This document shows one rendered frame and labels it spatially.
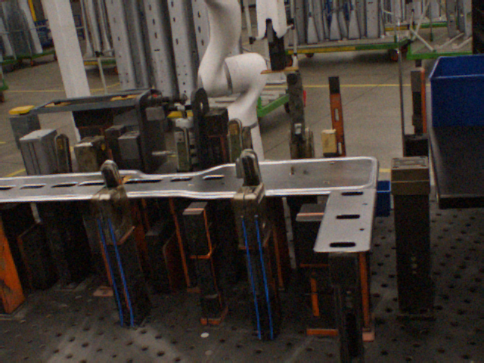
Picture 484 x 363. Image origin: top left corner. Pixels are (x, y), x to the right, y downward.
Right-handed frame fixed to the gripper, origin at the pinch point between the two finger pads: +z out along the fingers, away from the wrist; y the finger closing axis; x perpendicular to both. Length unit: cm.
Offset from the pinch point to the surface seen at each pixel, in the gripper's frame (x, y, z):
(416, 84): 30.2, -13.7, 11.3
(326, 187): 9.4, 10.4, 27.7
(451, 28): 94, -692, 84
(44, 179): -73, -6, 27
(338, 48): -60, -748, 102
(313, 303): 6, 23, 50
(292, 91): -0.5, -15.6, 10.6
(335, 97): 10.4, -14.9, 13.2
